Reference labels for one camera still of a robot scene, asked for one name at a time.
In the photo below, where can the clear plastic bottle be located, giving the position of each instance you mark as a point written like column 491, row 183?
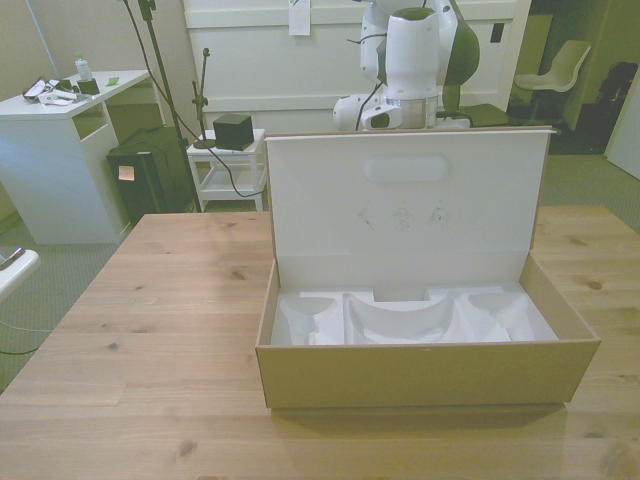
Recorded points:
column 82, row 67

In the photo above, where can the white paper sheet on door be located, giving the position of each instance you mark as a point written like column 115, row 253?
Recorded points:
column 298, row 17

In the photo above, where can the white moulded foam insert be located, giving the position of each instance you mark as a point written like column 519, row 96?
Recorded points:
column 415, row 320

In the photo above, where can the black small box on desk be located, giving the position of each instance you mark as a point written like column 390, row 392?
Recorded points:
column 88, row 86

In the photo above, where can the black bag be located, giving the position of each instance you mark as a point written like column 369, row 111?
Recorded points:
column 617, row 95

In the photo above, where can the yellow sticky note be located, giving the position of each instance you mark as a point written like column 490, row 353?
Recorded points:
column 125, row 174

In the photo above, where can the black microphone stand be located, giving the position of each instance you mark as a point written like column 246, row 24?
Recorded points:
column 202, row 105

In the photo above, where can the white controller on desk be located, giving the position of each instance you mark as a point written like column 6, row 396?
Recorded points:
column 57, row 99

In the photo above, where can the black cube speaker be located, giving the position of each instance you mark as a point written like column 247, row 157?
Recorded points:
column 231, row 130

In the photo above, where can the brown cardboard box with lid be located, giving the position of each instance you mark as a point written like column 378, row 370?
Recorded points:
column 425, row 370

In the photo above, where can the small white side table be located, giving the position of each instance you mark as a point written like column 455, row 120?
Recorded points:
column 227, row 165

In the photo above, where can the black computer tower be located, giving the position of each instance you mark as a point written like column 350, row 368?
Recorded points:
column 145, row 175

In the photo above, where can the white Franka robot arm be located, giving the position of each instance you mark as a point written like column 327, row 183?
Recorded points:
column 412, row 60

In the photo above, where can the white plastic chair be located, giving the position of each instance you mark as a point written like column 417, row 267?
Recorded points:
column 552, row 70

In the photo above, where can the black tripod stand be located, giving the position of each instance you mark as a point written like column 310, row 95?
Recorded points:
column 160, row 75

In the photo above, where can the white desk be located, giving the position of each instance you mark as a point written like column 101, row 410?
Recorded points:
column 55, row 150

